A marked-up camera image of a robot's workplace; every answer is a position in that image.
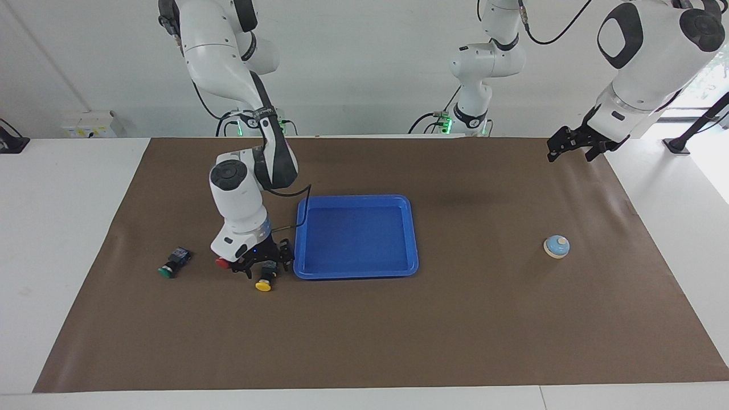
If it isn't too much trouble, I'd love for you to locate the yellow push button switch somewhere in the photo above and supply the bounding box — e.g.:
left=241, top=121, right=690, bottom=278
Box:
left=255, top=261, right=281, bottom=293

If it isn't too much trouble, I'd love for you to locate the green push button switch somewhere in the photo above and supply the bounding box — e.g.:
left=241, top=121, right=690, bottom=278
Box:
left=158, top=247, right=193, bottom=280

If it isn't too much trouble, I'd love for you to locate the small blue white knob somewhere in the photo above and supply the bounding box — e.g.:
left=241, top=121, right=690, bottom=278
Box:
left=543, top=235, right=571, bottom=260

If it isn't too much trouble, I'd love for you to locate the blue plastic tray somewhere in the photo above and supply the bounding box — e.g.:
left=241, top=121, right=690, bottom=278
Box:
left=293, top=194, right=420, bottom=280

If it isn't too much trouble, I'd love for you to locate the black stand with foot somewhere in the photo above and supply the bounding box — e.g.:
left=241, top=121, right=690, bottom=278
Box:
left=664, top=91, right=729, bottom=155

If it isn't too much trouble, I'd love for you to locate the brown paper table mat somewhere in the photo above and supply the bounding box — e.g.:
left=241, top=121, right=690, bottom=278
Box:
left=32, top=137, right=729, bottom=393

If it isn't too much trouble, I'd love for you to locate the bright glass window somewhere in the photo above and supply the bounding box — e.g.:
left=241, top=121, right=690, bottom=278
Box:
left=664, top=48, right=729, bottom=120

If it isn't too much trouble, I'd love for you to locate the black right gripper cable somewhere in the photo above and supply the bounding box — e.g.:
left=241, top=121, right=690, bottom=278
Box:
left=267, top=183, right=312, bottom=233

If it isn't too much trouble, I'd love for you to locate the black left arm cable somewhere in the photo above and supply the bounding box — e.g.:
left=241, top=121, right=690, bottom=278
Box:
left=517, top=0, right=594, bottom=46

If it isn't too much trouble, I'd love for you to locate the black right base cable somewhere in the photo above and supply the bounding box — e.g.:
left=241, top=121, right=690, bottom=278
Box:
left=191, top=80, right=241, bottom=137

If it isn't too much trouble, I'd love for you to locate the black base cable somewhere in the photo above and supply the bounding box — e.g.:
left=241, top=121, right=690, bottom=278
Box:
left=407, top=85, right=463, bottom=135
left=191, top=80, right=241, bottom=137

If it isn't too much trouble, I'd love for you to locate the black left base cable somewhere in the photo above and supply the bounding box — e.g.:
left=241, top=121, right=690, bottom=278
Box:
left=407, top=85, right=463, bottom=135

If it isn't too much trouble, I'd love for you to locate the white wall socket box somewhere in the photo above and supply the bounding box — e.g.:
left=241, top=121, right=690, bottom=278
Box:
left=62, top=111, right=127, bottom=138

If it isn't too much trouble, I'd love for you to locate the black clamp mount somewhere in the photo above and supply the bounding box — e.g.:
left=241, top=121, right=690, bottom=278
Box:
left=0, top=118, right=30, bottom=154

